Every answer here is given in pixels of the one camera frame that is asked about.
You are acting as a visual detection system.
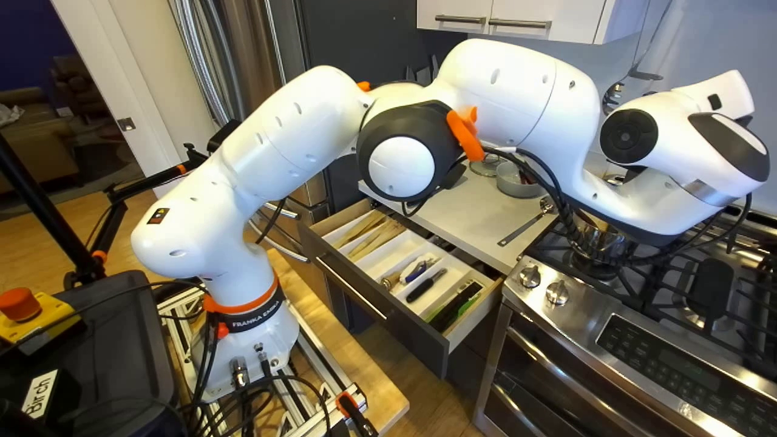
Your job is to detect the stove knob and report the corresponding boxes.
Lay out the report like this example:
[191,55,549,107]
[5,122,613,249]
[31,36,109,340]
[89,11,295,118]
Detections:
[516,264,540,288]

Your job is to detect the red emergency stop button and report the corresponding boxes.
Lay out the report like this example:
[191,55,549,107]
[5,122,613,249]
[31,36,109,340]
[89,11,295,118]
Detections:
[0,286,41,322]

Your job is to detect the green and black knife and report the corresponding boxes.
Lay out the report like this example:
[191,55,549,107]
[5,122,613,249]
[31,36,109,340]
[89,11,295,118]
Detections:
[430,281,480,333]

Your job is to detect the wooden kitchen drawer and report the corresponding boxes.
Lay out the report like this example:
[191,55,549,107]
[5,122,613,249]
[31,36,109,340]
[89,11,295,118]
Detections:
[304,198,498,377]

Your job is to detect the black tripod stand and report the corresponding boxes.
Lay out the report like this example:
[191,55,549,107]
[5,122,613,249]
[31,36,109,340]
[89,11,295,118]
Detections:
[0,135,207,292]

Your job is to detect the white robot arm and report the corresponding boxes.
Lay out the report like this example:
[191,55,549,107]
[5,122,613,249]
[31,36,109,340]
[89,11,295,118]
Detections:
[131,39,770,401]

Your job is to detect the black handled peeler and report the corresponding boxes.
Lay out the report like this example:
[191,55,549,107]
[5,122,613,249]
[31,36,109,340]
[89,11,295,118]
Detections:
[406,268,447,304]

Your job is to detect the white upper cabinets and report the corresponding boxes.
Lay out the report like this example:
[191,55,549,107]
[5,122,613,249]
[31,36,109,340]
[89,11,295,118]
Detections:
[417,0,648,43]

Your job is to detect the white and blue utensil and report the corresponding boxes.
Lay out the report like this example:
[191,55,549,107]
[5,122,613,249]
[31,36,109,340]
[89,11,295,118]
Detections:
[385,254,437,292]

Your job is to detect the stainless steel refrigerator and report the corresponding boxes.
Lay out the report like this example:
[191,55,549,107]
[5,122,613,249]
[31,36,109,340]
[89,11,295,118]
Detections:
[167,0,447,124]

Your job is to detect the steel ladle spoon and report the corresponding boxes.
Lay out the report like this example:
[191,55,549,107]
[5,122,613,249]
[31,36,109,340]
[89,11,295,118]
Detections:
[496,157,555,248]

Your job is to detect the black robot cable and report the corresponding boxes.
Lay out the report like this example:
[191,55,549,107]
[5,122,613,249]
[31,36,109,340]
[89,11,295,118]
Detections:
[475,144,617,281]

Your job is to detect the white cutlery tray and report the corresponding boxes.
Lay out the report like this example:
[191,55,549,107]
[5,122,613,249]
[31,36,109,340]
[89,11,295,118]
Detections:
[318,204,496,344]

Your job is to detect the stainless steel stove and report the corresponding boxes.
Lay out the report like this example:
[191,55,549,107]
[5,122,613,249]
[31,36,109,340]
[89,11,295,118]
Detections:
[472,212,777,437]

